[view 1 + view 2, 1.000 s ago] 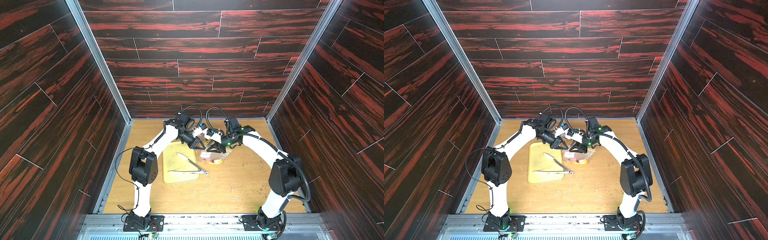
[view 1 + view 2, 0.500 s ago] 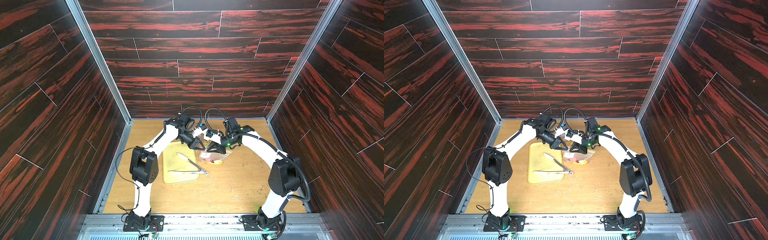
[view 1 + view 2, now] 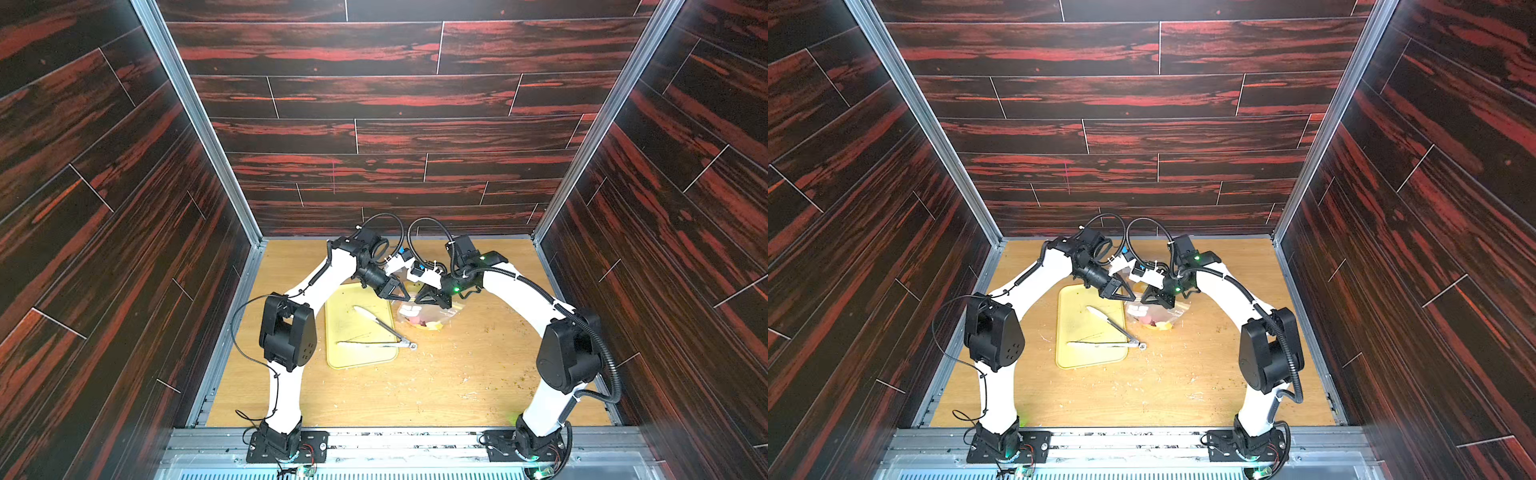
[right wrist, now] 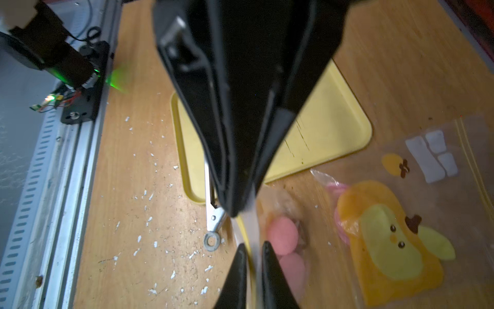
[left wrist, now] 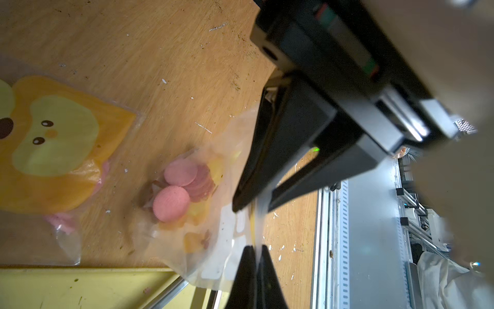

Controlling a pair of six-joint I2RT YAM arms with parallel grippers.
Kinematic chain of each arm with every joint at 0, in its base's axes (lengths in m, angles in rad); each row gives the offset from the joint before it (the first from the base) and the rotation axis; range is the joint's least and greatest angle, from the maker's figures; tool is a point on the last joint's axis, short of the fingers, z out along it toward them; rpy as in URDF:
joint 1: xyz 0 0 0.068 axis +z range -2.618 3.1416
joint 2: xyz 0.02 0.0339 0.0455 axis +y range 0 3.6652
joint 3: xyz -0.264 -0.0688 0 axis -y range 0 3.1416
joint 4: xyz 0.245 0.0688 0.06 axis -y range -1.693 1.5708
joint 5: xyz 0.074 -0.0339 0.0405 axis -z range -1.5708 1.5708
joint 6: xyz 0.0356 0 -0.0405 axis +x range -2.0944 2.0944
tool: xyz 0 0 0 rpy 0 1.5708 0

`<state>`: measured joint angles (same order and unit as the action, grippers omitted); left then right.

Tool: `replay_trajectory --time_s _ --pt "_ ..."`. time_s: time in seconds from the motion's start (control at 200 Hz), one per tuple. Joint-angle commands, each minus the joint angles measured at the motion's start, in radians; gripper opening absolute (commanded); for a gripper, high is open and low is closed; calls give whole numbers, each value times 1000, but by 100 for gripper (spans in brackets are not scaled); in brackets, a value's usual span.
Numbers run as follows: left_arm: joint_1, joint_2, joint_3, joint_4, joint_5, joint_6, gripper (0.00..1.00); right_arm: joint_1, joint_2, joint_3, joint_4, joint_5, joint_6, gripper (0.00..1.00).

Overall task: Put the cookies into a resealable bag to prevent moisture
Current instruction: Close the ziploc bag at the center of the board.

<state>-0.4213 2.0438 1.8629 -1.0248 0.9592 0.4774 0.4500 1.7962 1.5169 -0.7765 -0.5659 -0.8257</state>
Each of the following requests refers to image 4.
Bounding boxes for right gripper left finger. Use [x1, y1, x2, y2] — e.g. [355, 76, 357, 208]
[214, 243, 248, 309]

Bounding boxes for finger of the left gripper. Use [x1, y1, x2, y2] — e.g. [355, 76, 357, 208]
[152, 1, 242, 218]
[216, 1, 349, 193]

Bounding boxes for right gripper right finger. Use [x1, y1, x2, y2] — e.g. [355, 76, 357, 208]
[261, 241, 299, 309]

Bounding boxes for pink round cookie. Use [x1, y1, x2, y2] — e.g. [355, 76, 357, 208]
[267, 216, 299, 256]

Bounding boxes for metal tongs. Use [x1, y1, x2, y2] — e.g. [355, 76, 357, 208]
[203, 158, 226, 252]

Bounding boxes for clear resealable bag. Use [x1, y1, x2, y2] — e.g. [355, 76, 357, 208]
[232, 185, 309, 308]

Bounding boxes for yellow plastic tray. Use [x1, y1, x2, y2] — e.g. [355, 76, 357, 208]
[171, 61, 373, 205]

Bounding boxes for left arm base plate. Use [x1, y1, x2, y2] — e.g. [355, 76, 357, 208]
[60, 41, 110, 125]

